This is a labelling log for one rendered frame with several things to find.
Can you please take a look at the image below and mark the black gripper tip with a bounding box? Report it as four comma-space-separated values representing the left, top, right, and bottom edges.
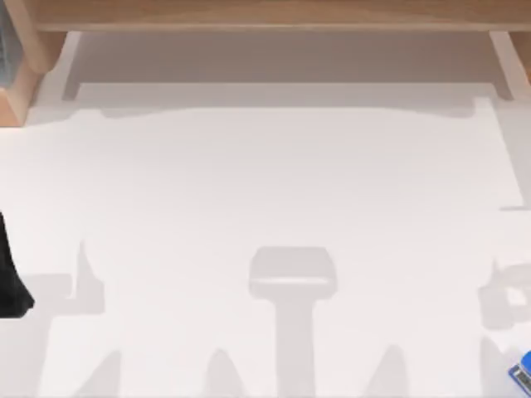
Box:
0, 212, 36, 319

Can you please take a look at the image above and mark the wooden cupboard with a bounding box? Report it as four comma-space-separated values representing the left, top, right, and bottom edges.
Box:
0, 0, 531, 128

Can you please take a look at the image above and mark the blue stapler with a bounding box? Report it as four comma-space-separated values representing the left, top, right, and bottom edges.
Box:
508, 350, 531, 391

